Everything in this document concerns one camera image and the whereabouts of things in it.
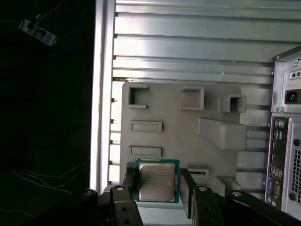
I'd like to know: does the white power strip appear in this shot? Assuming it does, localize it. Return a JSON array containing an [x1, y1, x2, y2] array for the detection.
[[18, 18, 57, 47]]

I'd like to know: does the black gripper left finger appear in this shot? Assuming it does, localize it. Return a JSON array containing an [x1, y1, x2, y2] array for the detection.
[[30, 161, 144, 226]]

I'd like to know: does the grey power supply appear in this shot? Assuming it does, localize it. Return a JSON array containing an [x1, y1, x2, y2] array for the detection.
[[281, 62, 301, 111]]

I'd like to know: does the grey parts rack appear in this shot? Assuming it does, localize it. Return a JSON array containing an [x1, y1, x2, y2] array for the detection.
[[119, 81, 248, 212]]

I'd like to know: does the silver CPU chip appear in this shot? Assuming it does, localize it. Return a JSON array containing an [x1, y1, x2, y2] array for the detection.
[[135, 158, 181, 202]]

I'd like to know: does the black PC case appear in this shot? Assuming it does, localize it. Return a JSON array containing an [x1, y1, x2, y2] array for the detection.
[[264, 44, 301, 214]]

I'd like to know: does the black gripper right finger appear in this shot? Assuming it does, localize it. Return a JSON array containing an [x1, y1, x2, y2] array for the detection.
[[181, 168, 301, 226]]

